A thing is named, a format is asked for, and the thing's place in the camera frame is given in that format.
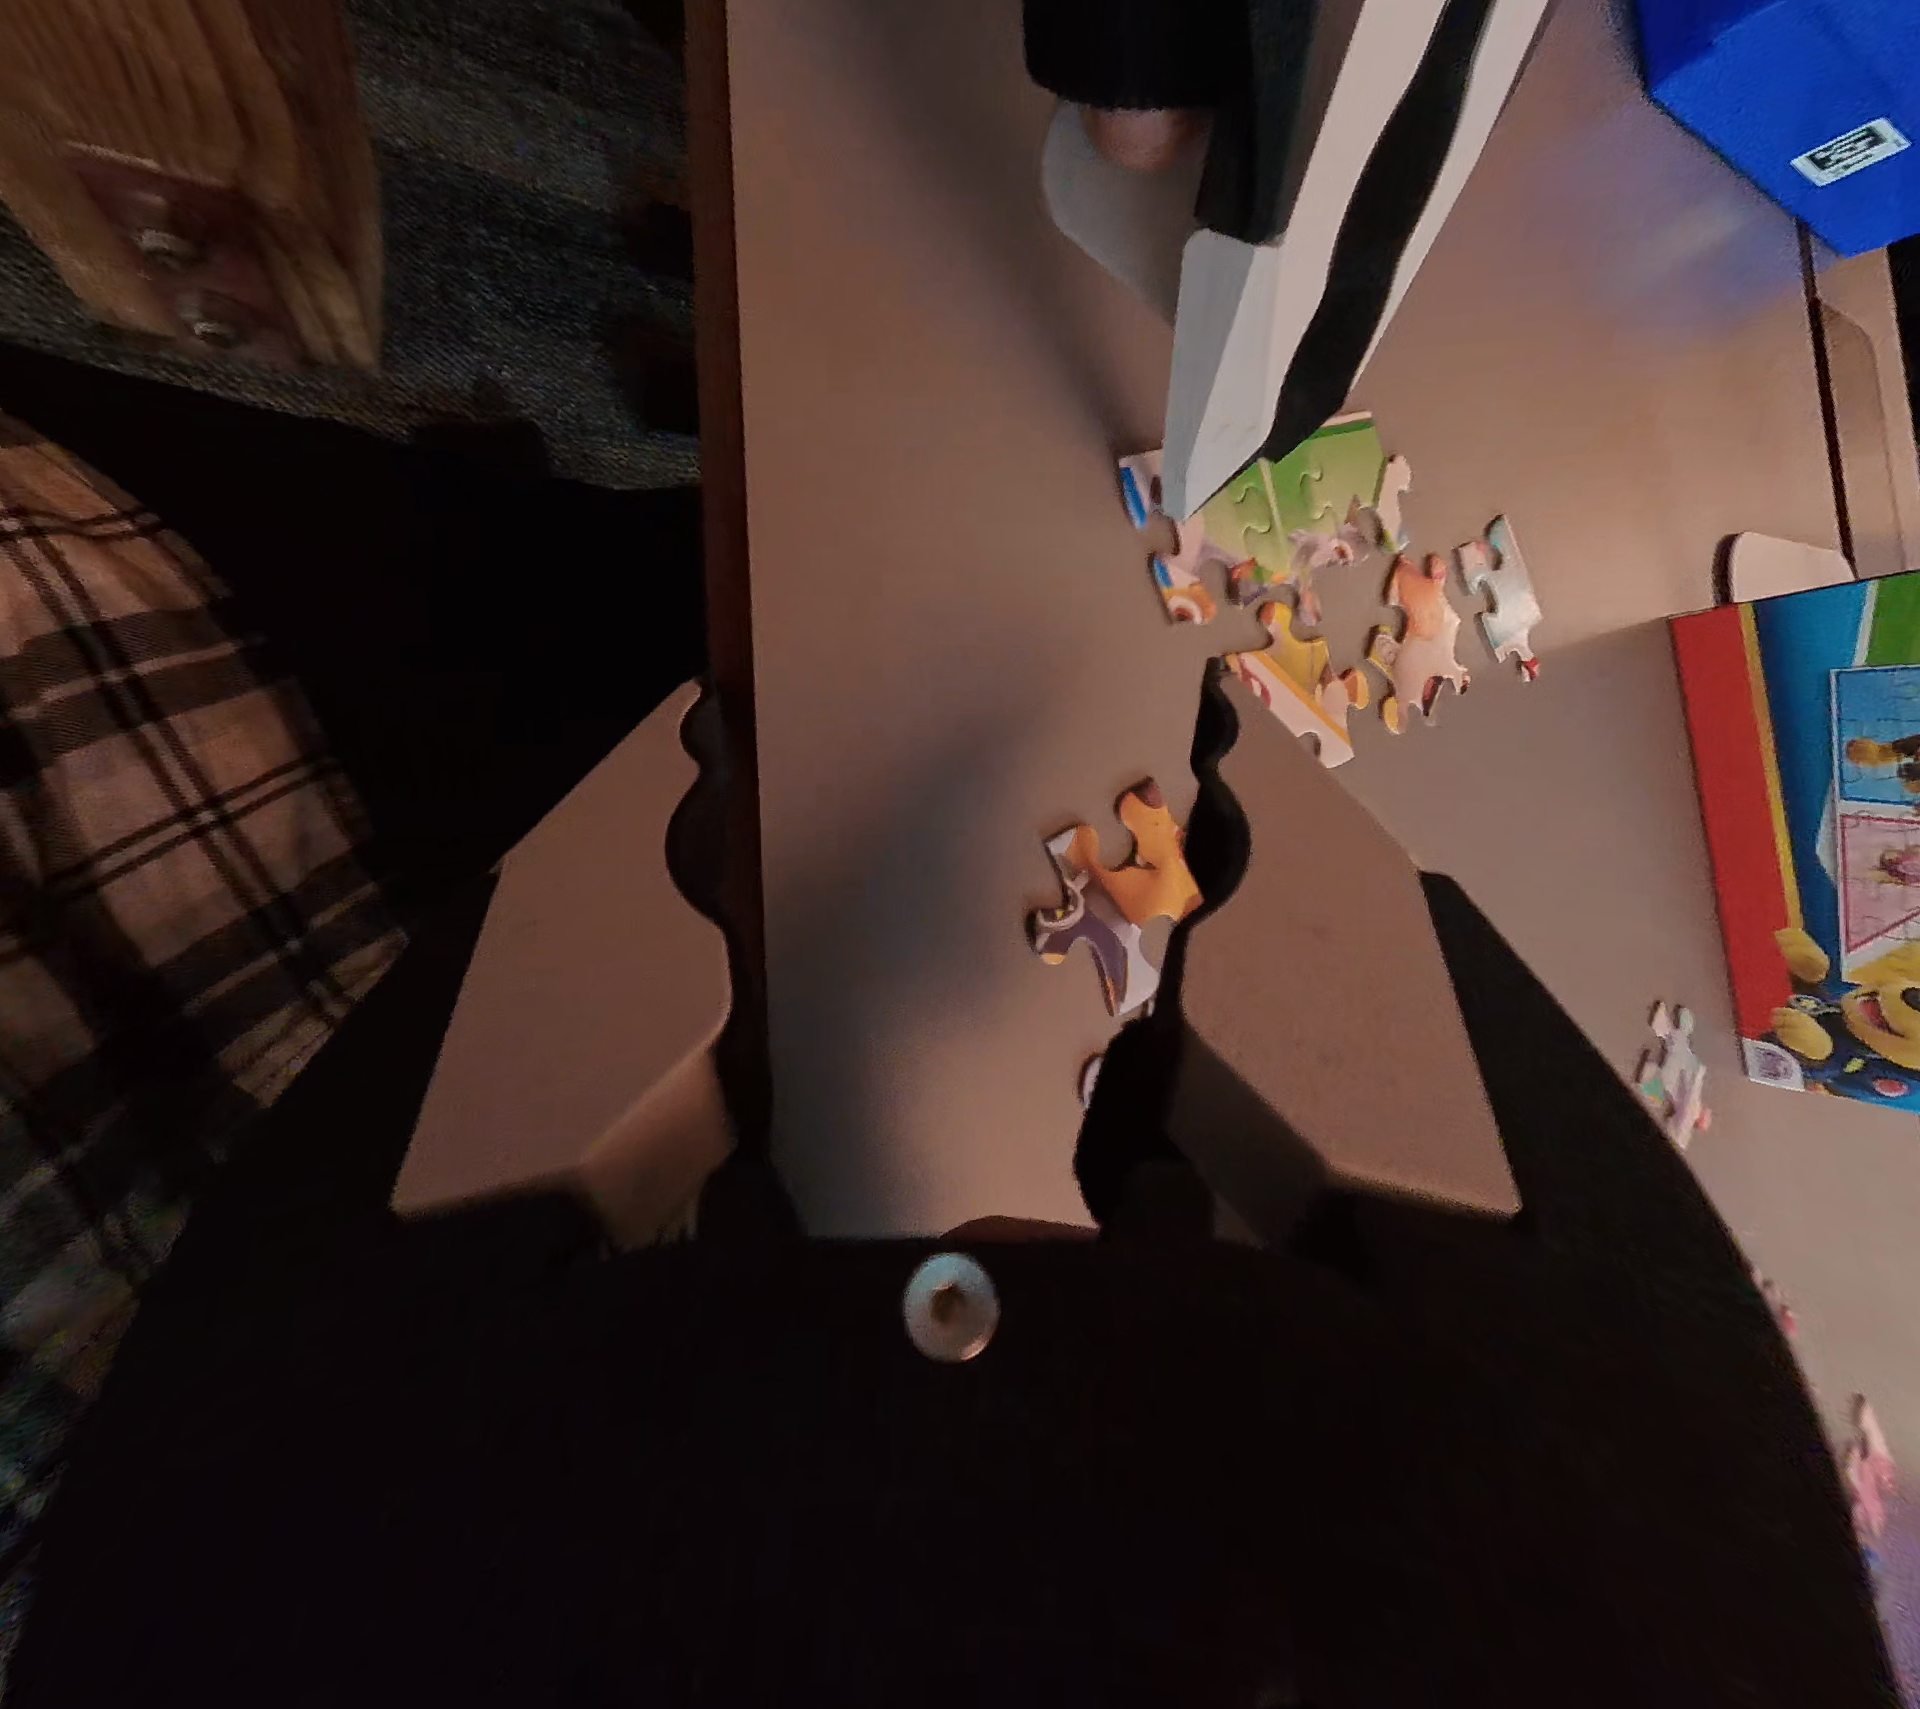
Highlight colourful puzzle box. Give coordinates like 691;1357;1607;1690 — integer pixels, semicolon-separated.
1664;532;1920;1119

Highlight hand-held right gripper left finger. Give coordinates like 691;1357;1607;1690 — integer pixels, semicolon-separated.
390;678;779;1250

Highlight wooden post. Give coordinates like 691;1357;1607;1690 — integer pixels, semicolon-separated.
0;0;387;373

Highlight green grass puzzle section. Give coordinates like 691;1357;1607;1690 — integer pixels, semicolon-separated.
1117;413;1418;630

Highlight small mixed colour puzzle piece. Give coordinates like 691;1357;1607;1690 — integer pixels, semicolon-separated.
1841;1394;1903;1548
1635;1001;1715;1149

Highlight black trousers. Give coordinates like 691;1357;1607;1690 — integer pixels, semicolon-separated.
0;346;706;932

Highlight yellow white striped puzzle piece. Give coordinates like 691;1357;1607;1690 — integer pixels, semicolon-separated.
1221;592;1375;774

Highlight blue bin white label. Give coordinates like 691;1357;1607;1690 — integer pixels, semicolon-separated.
1616;0;1920;261

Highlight orange dog face puzzle piece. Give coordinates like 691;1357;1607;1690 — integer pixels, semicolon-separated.
1024;775;1205;1023

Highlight grey desk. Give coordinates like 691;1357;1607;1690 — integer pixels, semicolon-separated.
679;0;1920;1591

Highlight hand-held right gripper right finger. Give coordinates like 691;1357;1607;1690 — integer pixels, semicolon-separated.
1068;656;1527;1243

